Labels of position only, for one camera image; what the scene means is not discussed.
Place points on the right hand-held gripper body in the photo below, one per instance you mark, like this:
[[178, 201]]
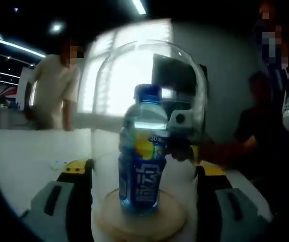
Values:
[[182, 123]]

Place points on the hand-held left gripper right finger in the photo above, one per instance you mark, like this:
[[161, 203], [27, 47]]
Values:
[[235, 216]]

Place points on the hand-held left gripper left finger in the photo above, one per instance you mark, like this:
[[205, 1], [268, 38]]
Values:
[[59, 216]]

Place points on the blue Mizone drink bottle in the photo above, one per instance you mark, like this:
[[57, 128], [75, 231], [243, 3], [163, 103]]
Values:
[[142, 181]]

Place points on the round wooden cover base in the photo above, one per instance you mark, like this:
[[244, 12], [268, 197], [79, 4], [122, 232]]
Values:
[[169, 214]]

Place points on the clear glass dome cover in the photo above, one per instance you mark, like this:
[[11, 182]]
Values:
[[104, 141]]

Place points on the person in dark clothing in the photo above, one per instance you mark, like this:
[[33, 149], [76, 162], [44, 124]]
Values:
[[262, 121]]

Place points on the white window blinds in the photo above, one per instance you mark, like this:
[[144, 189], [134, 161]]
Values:
[[124, 65]]

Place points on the long ceiling strip light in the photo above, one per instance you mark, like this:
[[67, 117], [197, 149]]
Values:
[[139, 7], [21, 46]]

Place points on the round ceiling light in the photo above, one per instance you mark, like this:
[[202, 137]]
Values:
[[56, 26]]

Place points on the black wall monitor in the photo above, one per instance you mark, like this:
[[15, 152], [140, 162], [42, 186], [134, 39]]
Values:
[[174, 75]]

